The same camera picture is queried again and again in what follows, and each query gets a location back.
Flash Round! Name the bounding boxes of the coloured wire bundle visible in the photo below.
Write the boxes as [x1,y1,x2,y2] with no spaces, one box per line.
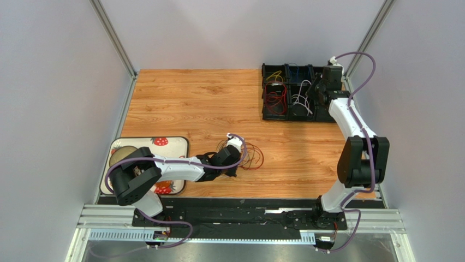
[216,140,265,174]

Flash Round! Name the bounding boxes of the blue wire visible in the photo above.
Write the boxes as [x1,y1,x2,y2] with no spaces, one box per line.
[289,62,311,84]

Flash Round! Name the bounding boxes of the white wire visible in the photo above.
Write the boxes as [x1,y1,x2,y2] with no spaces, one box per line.
[290,79,314,117]

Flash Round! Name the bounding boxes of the yellow wire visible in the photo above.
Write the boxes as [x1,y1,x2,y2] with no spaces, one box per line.
[265,70,284,83]

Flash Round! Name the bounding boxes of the red wire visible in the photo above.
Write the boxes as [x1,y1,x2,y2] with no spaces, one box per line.
[264,80,289,116]

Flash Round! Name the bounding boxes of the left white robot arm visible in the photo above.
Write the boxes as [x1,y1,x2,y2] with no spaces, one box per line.
[104,145,245,218]

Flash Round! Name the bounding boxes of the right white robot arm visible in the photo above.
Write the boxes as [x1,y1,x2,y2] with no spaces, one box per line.
[307,65,390,228]

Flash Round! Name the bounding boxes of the black six-compartment bin organizer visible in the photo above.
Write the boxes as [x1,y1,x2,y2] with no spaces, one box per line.
[261,63,349,123]

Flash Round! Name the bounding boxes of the strawberry pattern tray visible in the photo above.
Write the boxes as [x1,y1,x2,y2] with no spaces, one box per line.
[102,136,189,195]

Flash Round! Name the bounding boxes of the orange transparent cup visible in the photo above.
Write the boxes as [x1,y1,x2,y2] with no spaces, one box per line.
[154,181,174,194]

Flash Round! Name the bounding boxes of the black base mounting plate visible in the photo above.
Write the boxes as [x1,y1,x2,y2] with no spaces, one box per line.
[131,196,386,241]

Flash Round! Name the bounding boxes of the grey ceramic bowl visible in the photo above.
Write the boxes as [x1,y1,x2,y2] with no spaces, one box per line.
[109,146,137,167]

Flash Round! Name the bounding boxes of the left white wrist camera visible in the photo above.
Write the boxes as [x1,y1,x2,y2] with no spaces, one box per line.
[226,133,244,151]

